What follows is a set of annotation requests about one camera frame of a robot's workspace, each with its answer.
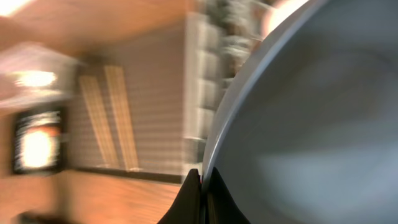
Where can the wooden chopstick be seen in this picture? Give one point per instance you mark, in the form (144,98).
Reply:
(99,121)
(120,104)

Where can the clear plastic bin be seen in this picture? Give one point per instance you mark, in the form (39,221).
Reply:
(32,74)

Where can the black plastic tray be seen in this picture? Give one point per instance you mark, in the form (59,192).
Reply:
(17,169)

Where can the dark brown serving tray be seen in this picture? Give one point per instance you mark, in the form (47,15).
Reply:
(153,68)

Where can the pink cup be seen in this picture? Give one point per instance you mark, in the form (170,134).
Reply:
(277,13)

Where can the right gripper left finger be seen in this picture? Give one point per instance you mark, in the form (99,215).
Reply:
(187,206)

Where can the grey dishwasher rack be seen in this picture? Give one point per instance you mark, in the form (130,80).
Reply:
(220,36)

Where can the dark blue plate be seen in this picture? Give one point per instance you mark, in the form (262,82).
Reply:
(307,130)

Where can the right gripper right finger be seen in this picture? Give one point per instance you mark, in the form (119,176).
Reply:
(220,206)

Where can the pile of white rice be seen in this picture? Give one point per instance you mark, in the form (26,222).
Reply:
(39,140)

